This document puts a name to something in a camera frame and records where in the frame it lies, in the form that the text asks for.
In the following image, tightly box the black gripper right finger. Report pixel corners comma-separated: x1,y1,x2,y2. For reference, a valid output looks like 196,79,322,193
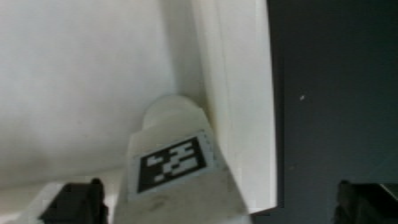
334,180,398,224

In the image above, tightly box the white table leg with tag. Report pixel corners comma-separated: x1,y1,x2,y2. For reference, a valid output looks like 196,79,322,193
114,95,253,224

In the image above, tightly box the white square tabletop part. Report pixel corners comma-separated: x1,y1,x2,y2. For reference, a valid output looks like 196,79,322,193
0,0,279,224

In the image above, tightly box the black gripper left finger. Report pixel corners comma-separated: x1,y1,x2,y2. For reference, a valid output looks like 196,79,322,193
39,178,109,224

